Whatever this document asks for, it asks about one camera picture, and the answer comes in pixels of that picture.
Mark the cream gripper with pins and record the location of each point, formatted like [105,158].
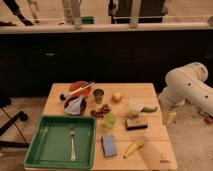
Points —
[168,117]

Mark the yellow banana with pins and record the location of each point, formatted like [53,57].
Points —
[133,147]

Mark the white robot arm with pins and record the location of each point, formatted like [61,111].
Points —
[186,82]

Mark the green plastic cup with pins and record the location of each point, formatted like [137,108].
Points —
[109,120]

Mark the small metal cup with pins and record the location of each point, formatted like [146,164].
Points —
[98,95]

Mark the black and tan sponge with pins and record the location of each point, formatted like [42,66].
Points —
[136,123]

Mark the wooden folding table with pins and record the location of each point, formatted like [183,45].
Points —
[156,154]

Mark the yellow orange fruit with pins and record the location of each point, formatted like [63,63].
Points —
[117,97]

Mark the bunch of red grapes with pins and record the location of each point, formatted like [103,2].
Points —
[101,111]

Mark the blue sponge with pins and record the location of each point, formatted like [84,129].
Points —
[109,146]

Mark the grey folded cloth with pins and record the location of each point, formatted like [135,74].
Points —
[74,106]

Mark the silver fork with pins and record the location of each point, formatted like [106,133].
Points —
[72,135]

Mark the green plastic tray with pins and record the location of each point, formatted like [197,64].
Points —
[50,147]

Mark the white-handled spatula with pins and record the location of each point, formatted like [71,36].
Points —
[77,88]

